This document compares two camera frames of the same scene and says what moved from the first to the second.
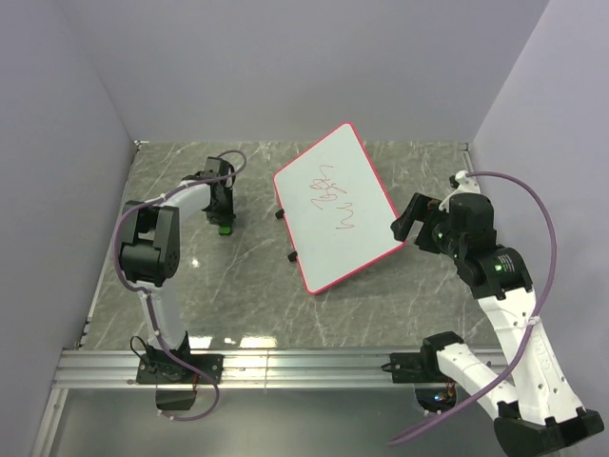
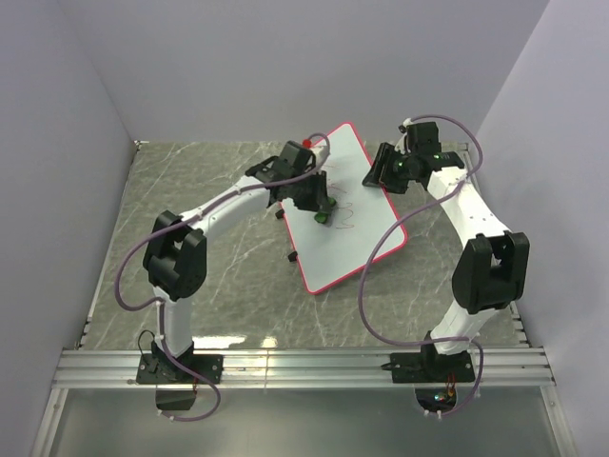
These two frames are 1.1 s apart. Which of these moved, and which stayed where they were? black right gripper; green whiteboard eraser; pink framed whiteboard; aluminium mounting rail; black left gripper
Moved: black right gripper; black left gripper; green whiteboard eraser
Stayed: pink framed whiteboard; aluminium mounting rail
